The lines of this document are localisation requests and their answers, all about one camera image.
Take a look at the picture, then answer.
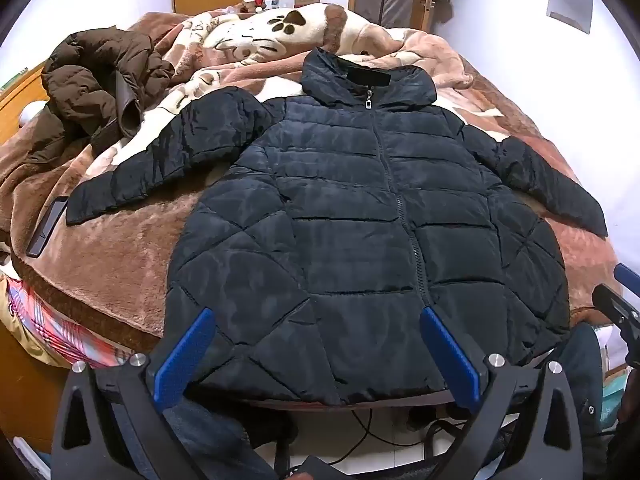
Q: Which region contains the person's leg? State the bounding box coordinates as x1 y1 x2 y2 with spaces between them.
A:
537 322 607 463
164 399 282 480

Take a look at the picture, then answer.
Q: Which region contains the black phone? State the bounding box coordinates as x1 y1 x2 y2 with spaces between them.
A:
26 195 69 259

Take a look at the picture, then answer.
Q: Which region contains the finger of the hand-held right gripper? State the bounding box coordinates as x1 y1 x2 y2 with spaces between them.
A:
592 284 640 347
614 261 640 287

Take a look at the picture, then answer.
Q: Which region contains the brown cream paw-print blanket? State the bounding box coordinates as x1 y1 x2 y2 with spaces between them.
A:
0 2 621 361

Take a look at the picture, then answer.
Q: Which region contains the small white object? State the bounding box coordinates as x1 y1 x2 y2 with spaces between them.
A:
20 101 46 126

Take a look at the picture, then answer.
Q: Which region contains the wooden headboard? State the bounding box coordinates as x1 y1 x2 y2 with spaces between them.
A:
0 62 48 146

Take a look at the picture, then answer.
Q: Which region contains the brown puffer jacket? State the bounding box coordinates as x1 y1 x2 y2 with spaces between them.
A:
25 26 176 161

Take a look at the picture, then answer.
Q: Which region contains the blue plastic container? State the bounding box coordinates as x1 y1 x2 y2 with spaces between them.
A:
11 435 53 480

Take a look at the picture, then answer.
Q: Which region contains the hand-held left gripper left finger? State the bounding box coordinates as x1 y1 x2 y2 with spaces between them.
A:
50 307 217 480

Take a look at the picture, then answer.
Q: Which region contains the person's right leg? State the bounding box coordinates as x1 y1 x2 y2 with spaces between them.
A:
537 322 607 463

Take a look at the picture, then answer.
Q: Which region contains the black cable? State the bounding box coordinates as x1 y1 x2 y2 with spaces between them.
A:
320 406 481 467

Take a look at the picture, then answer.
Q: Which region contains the plaid bed sheet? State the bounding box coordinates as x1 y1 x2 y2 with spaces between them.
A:
0 275 151 368

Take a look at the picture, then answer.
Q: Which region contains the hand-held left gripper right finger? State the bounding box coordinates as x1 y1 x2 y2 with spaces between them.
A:
421 307 586 480

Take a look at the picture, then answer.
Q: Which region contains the person's left leg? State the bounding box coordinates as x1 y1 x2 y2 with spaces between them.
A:
164 399 282 480

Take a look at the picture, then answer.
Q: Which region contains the black quilted puffer jacket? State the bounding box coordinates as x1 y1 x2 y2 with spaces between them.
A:
66 47 608 407

